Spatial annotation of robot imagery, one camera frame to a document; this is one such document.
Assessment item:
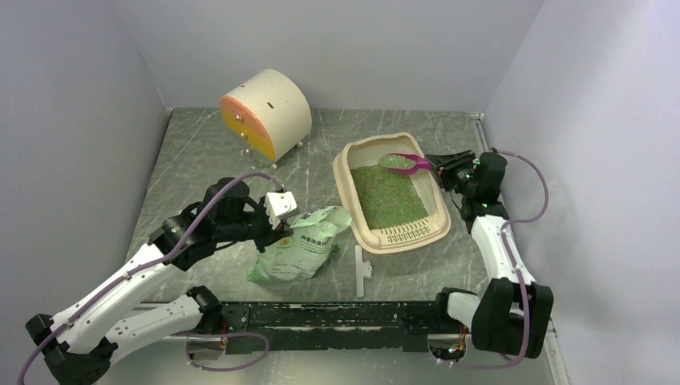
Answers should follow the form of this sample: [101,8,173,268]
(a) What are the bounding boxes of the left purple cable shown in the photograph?
[17,172,285,385]

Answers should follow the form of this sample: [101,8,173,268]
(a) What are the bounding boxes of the green cat litter bag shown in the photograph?
[247,206,352,282]

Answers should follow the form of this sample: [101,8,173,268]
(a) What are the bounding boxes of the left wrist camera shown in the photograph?
[265,192,299,229]

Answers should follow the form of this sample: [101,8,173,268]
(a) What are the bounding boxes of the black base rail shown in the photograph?
[193,301,463,355]

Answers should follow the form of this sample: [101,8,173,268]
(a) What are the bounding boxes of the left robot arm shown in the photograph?
[26,176,298,384]

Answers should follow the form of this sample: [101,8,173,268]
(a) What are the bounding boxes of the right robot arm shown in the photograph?
[425,148,554,368]

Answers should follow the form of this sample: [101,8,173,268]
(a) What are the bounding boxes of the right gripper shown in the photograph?
[424,150,478,197]

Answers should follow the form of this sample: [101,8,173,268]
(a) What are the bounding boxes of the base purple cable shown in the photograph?
[184,331,271,373]

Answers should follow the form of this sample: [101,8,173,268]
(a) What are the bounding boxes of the round beige drawer cabinet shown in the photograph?
[219,69,312,168]

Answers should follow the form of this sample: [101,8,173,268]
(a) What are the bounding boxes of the beige litter box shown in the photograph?
[333,132,451,254]

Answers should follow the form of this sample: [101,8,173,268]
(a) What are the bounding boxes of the magenta litter scoop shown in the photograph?
[378,153,434,175]

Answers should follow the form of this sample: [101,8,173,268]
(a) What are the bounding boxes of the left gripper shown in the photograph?
[216,193,294,252]

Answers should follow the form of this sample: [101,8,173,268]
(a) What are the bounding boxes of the green litter pellets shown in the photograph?
[350,165,428,230]

